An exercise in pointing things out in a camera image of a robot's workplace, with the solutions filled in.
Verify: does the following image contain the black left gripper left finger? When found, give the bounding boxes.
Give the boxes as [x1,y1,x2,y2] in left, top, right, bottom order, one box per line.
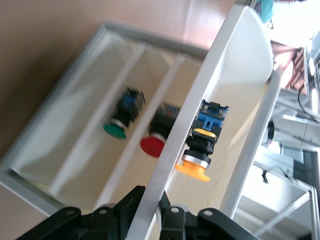
[17,185,146,240]

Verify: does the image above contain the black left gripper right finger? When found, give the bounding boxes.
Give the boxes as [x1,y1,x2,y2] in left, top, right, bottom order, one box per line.
[157,190,261,240]

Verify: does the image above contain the yellow mushroom push button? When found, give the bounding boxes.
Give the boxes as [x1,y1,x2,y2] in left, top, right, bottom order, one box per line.
[174,99,230,183]

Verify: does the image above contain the white plastic drawer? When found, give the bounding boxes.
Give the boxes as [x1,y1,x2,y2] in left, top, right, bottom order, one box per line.
[49,42,181,201]
[94,53,203,213]
[9,32,146,191]
[127,4,282,240]

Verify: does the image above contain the white drawer cabinet grey front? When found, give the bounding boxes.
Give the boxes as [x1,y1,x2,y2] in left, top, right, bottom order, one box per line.
[0,21,210,218]

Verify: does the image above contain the red mushroom push button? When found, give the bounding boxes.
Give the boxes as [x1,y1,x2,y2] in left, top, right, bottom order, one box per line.
[139,101,182,159]

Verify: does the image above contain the green mushroom push button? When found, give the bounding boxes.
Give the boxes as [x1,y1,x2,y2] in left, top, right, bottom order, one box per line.
[102,86,147,141]

